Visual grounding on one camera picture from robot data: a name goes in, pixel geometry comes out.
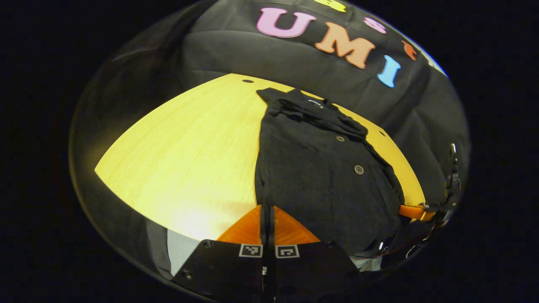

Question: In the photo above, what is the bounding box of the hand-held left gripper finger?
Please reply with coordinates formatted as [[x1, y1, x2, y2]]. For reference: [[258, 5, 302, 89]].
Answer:
[[173, 205, 269, 301], [268, 205, 363, 301]]

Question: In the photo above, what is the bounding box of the black buttoned shirt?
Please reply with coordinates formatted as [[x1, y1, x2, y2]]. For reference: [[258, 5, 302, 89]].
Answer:
[[254, 88, 406, 257]]

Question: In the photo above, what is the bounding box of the black backdrop cloth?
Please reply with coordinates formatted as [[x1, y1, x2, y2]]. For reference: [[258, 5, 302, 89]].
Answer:
[[69, 0, 470, 219]]

